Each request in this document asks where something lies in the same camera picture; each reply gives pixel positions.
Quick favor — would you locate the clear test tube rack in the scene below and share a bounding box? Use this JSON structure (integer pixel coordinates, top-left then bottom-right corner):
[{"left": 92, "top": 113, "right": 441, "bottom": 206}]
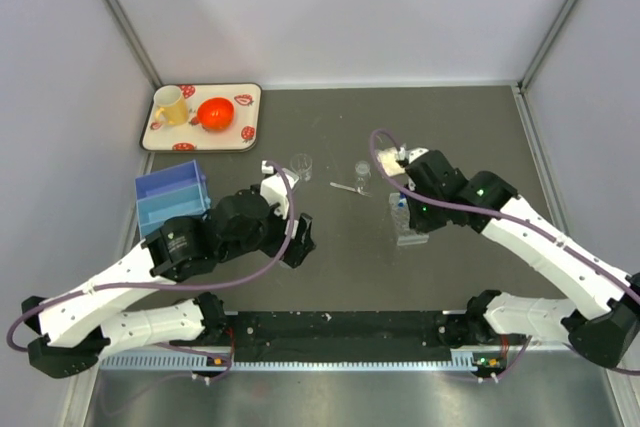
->
[{"left": 388, "top": 192, "right": 429, "bottom": 247}]

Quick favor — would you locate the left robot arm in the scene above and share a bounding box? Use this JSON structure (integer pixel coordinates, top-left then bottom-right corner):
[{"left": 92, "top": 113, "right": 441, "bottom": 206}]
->
[{"left": 22, "top": 188, "right": 315, "bottom": 379}]

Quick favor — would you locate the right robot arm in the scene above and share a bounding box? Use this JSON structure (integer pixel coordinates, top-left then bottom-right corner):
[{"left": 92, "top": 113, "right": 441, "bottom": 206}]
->
[{"left": 398, "top": 148, "right": 639, "bottom": 369}]

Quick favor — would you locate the small glass bottle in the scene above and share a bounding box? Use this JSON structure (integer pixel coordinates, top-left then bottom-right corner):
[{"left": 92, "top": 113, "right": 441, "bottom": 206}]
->
[{"left": 354, "top": 160, "right": 371, "bottom": 191}]

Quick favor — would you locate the glass beaker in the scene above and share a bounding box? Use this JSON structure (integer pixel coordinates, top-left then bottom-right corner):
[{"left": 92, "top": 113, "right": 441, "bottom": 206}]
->
[{"left": 290, "top": 153, "right": 313, "bottom": 182}]

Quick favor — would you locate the blue plastic organizer box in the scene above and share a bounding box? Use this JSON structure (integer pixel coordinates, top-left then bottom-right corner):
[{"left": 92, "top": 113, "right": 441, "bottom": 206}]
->
[{"left": 134, "top": 160, "right": 211, "bottom": 238}]

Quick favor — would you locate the orange bowl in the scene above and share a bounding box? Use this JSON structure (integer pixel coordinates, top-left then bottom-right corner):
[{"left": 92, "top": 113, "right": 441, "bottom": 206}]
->
[{"left": 196, "top": 97, "right": 235, "bottom": 132}]

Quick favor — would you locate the strawberry pattern tray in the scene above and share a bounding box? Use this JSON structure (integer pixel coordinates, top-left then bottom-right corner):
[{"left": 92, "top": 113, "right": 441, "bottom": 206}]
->
[{"left": 140, "top": 83, "right": 262, "bottom": 152}]

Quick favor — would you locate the yellow mug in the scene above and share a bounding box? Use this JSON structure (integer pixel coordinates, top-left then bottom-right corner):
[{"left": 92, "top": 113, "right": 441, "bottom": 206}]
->
[{"left": 153, "top": 85, "right": 189, "bottom": 126}]

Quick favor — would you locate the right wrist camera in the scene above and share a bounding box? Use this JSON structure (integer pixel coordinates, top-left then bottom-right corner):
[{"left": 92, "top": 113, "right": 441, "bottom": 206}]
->
[{"left": 395, "top": 146, "right": 429, "bottom": 167}]

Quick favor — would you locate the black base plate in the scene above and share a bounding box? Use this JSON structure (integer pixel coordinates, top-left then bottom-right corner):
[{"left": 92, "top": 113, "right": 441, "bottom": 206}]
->
[{"left": 169, "top": 309, "right": 506, "bottom": 363}]

